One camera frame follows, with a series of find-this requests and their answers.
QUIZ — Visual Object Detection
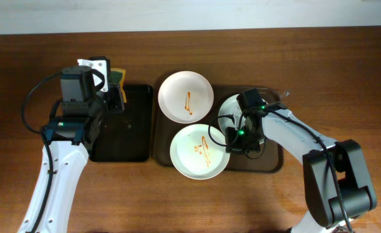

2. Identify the green yellow sponge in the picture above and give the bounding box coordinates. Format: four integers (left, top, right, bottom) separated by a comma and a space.
108, 68, 126, 104

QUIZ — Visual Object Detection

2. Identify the white plate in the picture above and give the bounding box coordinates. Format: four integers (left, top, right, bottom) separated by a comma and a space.
158, 71, 214, 124
169, 124, 230, 180
217, 94, 248, 147

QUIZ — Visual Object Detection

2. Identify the white plate bottom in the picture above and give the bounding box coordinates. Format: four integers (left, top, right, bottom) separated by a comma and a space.
169, 124, 230, 180

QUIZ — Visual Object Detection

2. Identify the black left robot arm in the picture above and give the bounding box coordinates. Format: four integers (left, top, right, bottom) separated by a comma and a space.
19, 65, 125, 232

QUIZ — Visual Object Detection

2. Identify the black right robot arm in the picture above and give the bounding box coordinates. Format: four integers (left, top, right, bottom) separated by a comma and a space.
225, 89, 377, 233

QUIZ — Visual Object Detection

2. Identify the small black tray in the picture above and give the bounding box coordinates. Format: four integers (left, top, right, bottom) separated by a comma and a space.
89, 84, 153, 162

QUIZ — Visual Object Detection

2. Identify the large brown tray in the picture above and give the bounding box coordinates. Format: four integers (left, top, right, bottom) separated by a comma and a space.
153, 85, 284, 173

